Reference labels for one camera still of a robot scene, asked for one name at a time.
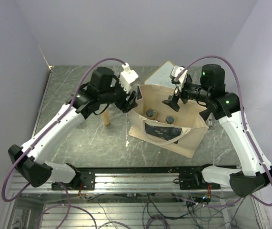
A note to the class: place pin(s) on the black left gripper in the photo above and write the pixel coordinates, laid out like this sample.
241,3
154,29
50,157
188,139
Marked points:
124,105

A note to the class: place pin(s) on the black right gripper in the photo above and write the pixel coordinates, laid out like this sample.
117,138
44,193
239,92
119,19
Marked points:
171,100

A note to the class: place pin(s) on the clear bottle with dark cap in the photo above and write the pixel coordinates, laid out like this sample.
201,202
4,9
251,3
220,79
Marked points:
151,114

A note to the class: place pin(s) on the cream canvas tote bag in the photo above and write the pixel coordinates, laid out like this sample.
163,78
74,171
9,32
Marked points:
182,137

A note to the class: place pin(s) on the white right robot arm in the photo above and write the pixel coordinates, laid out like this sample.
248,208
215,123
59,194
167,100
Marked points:
256,170

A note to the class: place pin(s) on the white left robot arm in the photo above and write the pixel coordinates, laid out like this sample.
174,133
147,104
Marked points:
104,87

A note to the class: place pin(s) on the beige squeeze tube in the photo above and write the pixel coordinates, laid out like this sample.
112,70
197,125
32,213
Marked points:
105,118

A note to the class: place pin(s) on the yellow-framed small whiteboard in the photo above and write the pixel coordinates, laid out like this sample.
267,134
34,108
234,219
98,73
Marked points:
162,75

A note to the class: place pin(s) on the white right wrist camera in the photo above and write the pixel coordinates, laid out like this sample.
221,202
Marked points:
178,76

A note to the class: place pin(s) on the aluminium front frame rail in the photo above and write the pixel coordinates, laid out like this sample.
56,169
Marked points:
122,183

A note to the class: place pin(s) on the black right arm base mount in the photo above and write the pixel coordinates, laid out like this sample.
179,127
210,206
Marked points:
191,178

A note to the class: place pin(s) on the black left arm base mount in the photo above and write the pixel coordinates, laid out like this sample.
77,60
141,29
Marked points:
84,180

